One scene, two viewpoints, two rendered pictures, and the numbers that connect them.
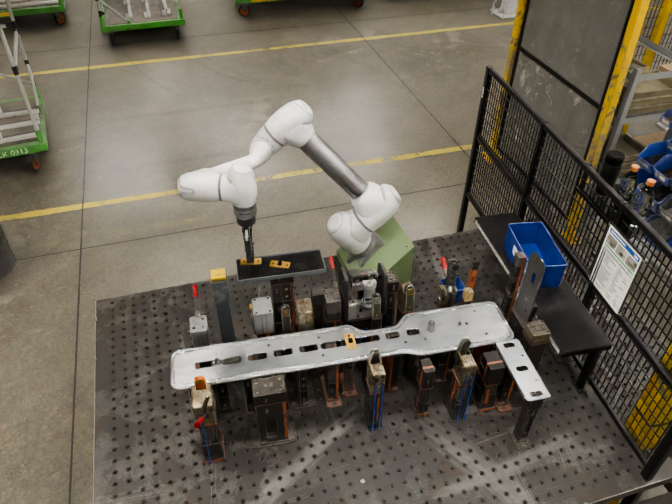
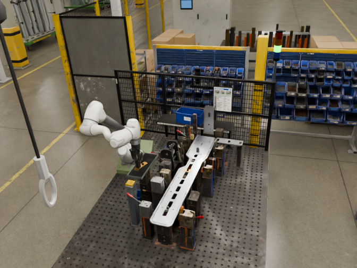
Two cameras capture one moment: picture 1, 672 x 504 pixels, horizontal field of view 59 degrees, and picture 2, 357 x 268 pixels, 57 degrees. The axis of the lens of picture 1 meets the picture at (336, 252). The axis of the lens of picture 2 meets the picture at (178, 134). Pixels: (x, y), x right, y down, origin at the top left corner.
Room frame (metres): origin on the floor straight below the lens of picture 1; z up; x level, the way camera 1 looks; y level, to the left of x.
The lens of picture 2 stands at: (0.29, 2.06, 2.82)
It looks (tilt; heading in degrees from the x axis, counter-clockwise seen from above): 30 degrees down; 303
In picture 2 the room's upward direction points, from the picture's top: 3 degrees counter-clockwise
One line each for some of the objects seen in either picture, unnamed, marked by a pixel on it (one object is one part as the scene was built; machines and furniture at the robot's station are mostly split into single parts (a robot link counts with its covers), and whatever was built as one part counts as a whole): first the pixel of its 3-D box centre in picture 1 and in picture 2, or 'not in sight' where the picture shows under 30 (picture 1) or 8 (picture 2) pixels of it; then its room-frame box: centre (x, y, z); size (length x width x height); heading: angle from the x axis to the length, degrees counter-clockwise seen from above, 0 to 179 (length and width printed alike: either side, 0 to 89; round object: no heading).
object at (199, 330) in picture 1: (204, 352); (146, 220); (1.61, 0.55, 0.88); 0.11 x 0.10 x 0.36; 12
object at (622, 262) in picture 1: (615, 269); (222, 99); (1.69, -1.08, 1.30); 0.23 x 0.02 x 0.31; 12
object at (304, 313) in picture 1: (305, 337); (166, 187); (1.69, 0.13, 0.89); 0.13 x 0.11 x 0.38; 12
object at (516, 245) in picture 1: (533, 254); (189, 116); (2.02, -0.89, 1.09); 0.30 x 0.17 x 0.13; 6
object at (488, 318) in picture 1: (346, 344); (187, 172); (1.56, -0.04, 1.00); 1.38 x 0.22 x 0.02; 102
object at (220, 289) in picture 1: (224, 313); (133, 204); (1.80, 0.49, 0.92); 0.08 x 0.08 x 0.44; 12
